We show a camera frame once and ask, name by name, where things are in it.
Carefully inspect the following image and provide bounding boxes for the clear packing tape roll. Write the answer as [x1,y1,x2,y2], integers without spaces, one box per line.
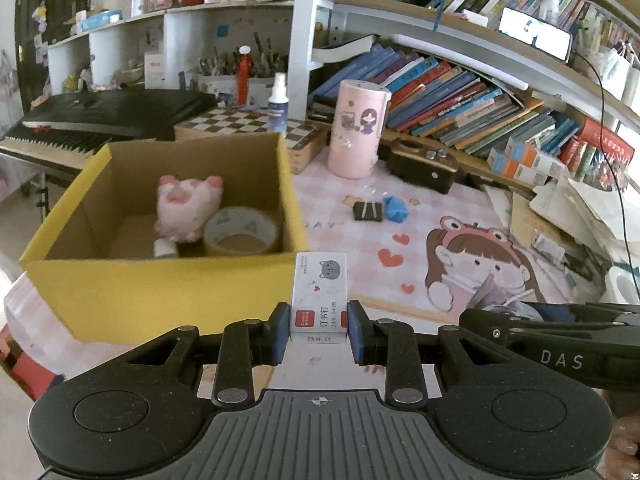
[202,206,280,257]

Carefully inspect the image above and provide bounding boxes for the pile of papers and bags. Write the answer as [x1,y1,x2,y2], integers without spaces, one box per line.
[482,175,640,306]

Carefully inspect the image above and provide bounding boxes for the yellow cardboard box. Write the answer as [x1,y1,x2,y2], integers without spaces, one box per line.
[19,131,308,343]

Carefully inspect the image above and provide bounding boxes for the blue and white flat box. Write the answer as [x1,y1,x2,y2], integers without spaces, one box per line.
[75,10,123,33]

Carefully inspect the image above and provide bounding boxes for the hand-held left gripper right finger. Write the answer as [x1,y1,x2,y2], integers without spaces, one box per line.
[347,300,516,406]

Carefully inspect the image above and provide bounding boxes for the black binder clip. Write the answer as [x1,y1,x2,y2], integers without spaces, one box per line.
[352,185,386,222]

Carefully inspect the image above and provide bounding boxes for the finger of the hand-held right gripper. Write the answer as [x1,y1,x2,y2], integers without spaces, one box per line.
[459,308,640,392]
[525,301,640,326]

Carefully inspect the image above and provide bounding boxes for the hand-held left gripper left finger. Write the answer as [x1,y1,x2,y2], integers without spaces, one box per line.
[125,302,292,406]

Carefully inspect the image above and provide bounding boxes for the pink cartoon desk mat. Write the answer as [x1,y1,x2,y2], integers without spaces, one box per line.
[292,157,576,321]

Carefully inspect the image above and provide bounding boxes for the white box with red label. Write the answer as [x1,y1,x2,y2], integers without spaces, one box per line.
[145,52,167,89]

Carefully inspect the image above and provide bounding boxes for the red bottle with white cap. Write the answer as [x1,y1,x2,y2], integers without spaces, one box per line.
[237,46,251,106]

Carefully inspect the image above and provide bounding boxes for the checkered chessboard box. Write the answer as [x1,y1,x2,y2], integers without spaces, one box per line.
[174,106,328,176]

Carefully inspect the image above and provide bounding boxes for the blue crumpled wrapper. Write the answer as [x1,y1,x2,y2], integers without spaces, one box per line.
[382,195,408,223]

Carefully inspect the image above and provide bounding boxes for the bunch of pens and brushes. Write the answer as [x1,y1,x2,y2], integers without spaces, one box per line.
[197,32,291,81]

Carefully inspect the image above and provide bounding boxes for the pink cartoon cylinder container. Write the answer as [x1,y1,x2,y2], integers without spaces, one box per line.
[327,80,392,179]

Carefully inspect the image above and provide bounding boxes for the white staple box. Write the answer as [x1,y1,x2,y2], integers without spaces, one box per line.
[290,251,348,345]

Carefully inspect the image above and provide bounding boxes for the thick paperback book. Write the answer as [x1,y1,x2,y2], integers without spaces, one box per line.
[312,35,376,64]

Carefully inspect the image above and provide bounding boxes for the red printed box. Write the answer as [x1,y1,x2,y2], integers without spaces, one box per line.
[575,117,636,181]

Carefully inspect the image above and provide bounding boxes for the white paper bag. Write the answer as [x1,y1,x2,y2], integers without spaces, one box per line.
[597,45,640,106]

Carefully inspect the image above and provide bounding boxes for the pink plush pig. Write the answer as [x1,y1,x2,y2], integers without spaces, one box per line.
[154,174,224,243]

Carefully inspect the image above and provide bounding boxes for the row of leaning books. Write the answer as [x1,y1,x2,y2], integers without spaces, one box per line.
[310,44,581,158]

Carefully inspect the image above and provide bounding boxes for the white spray bottle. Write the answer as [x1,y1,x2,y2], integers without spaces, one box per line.
[266,72,290,136]

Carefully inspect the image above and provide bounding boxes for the dark brown retro radio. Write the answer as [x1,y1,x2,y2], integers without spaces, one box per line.
[387,139,458,195]

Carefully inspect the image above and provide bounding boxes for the black charging cable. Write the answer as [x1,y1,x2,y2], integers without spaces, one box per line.
[570,45,633,273]

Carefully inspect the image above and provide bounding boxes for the white orange-blue carton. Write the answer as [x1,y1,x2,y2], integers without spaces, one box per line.
[487,147,538,182]
[505,137,566,182]

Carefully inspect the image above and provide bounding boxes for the white shelf unit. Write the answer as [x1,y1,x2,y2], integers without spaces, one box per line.
[47,0,323,126]

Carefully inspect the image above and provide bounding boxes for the black digital piano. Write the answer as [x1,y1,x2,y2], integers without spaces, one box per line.
[0,89,218,216]

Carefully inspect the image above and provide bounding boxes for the long wall shelf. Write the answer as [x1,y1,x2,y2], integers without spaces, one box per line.
[320,0,640,121]

